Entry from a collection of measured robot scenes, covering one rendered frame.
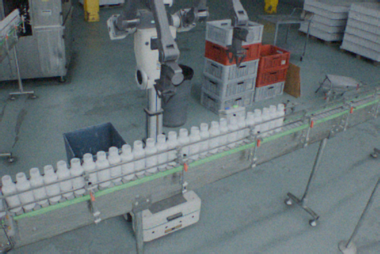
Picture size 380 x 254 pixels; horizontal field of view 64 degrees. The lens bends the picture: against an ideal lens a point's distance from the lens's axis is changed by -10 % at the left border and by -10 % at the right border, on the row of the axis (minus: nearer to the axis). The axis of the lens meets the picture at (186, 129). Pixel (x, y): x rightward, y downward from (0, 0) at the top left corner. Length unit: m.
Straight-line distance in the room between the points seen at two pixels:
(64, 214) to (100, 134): 0.76
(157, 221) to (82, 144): 0.78
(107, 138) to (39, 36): 3.11
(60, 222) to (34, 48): 3.82
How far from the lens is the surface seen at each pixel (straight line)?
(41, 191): 1.46
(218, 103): 4.17
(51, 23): 4.97
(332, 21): 8.53
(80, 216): 1.56
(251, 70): 4.33
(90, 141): 2.14
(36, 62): 5.17
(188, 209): 2.53
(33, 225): 1.53
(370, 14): 7.89
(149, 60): 2.02
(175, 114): 3.80
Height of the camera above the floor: 1.99
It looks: 31 degrees down
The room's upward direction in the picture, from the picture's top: 4 degrees clockwise
